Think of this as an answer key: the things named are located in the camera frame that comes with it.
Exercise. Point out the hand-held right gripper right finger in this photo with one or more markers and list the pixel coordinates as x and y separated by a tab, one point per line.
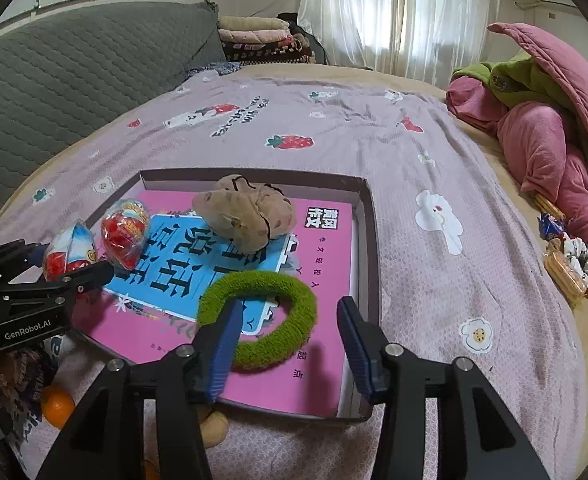
359	355

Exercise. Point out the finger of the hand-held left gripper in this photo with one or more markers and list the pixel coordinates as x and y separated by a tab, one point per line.
84	280
19	255

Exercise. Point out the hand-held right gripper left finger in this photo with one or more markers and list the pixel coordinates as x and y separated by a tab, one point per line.
221	355

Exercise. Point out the plastic-wrapped toy egg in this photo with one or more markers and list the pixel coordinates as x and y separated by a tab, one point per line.
69	250
124	235

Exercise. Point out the green fuzzy hair scrunchie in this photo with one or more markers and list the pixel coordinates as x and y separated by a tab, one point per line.
301	320

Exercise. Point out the brown walnut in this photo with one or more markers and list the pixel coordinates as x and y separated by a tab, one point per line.
216	425

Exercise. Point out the shallow grey cardboard box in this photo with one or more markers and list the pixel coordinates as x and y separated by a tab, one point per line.
365	270

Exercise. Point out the beige sheer hair scrunchie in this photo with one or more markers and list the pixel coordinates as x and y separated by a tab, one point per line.
244	215

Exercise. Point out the pink and blue book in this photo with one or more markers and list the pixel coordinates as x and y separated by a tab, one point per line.
314	270

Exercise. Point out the grey quilted headboard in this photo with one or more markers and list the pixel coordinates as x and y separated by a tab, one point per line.
74	85

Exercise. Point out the blue candy wrapper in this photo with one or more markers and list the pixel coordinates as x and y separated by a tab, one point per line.
551	225

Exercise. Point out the blue floral cloth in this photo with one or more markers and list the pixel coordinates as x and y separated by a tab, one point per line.
214	69

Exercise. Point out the white patterned hair scrunchie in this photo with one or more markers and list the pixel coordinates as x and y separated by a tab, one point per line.
586	255

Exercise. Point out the pink quilt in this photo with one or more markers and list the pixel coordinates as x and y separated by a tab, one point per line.
539	145

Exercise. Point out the dark checkered folded blanket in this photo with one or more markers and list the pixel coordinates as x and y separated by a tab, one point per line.
264	54

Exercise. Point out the pink folded blanket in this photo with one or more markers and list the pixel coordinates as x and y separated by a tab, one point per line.
254	36

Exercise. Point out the cream folded blanket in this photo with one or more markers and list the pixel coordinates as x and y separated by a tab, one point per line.
249	23

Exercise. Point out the green blanket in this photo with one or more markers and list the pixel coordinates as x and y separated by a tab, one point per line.
514	80

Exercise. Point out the black cloth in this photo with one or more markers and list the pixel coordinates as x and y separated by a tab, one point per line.
304	25

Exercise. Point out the white sheer curtain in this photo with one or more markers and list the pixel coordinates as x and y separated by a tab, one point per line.
399	10

